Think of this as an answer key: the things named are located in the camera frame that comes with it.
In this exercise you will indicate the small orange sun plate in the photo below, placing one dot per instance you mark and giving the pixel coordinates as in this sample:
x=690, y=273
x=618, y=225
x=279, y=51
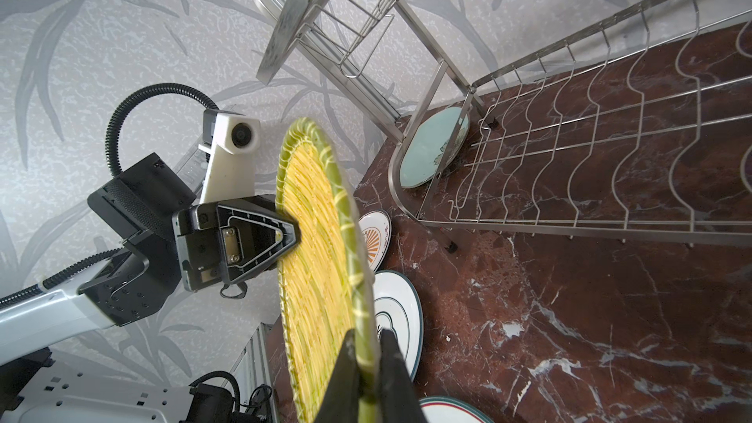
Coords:
x=376, y=228

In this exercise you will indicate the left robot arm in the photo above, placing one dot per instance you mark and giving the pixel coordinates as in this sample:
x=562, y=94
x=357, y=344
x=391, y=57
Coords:
x=169, y=240

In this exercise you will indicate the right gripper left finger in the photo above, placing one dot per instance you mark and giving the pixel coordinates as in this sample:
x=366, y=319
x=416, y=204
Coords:
x=340, y=402

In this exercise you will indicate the stainless steel dish rack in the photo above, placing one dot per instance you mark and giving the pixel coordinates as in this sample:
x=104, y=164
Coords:
x=634, y=128

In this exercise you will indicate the white plate green emblem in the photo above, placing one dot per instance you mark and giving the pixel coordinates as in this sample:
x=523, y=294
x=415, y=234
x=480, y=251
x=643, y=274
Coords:
x=398, y=308

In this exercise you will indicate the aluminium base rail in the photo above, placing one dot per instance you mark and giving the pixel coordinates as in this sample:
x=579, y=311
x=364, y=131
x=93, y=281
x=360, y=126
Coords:
x=252, y=372

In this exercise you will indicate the large orange sun plate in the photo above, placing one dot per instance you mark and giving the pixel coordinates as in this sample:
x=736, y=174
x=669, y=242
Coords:
x=450, y=410

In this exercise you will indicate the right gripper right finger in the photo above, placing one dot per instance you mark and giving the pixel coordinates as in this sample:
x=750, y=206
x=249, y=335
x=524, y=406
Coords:
x=397, y=396

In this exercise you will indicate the light green flower plate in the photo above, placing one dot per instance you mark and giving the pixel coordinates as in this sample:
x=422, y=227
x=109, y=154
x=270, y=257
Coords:
x=423, y=156

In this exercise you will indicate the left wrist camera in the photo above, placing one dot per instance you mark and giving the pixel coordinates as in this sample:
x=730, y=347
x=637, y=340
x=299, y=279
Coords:
x=231, y=141

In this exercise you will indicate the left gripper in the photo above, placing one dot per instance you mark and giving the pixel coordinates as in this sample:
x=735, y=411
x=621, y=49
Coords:
x=231, y=242

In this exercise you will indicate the yellow green striped plate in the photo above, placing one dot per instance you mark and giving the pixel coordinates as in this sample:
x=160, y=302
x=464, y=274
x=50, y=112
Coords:
x=325, y=282

